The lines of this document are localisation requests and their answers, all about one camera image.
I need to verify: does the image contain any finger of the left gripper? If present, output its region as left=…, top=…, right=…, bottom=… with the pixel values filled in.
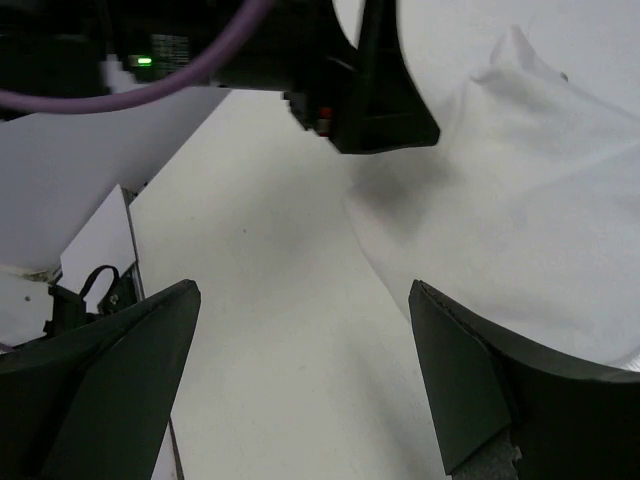
left=331, top=0, right=440, bottom=154

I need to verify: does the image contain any white green-sleeved printed t-shirt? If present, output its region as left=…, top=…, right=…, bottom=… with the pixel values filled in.
left=346, top=26, right=639, bottom=371

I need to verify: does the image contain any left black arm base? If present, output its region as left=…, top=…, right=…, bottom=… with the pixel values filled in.
left=43, top=265, right=141, bottom=339

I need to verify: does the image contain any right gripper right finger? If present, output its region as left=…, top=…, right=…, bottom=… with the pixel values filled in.
left=409, top=280, right=639, bottom=479

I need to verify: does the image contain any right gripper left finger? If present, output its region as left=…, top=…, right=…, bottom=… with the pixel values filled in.
left=1, top=280, right=201, bottom=479

